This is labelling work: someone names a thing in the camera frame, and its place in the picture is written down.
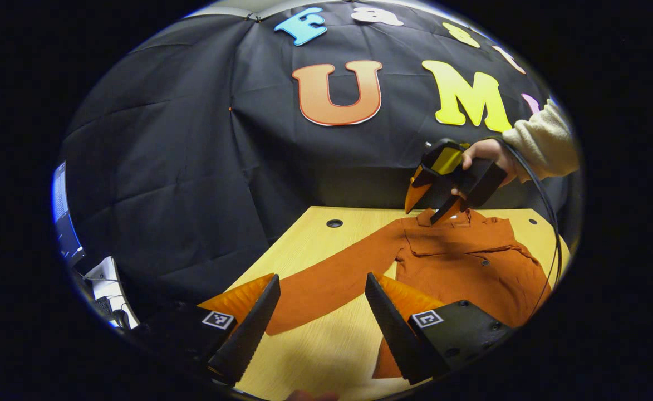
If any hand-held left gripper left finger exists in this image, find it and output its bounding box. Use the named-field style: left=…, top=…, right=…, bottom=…
left=131, top=273, right=281, bottom=387

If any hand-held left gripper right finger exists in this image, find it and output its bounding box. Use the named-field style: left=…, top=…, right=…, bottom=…
left=365, top=272, right=516, bottom=386

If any orange button-up shirt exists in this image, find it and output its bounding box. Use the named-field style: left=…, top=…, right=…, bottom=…
left=265, top=209, right=552, bottom=379

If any white computer case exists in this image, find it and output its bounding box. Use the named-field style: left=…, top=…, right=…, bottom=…
left=83, top=255, right=139, bottom=330

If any black backdrop cloth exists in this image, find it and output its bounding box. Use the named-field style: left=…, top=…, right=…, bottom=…
left=59, top=0, right=575, bottom=321

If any computer monitor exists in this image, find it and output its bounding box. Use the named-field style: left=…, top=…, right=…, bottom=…
left=51, top=160, right=86, bottom=269

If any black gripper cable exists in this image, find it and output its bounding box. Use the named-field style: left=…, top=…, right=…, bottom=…
left=488, top=135, right=563, bottom=319

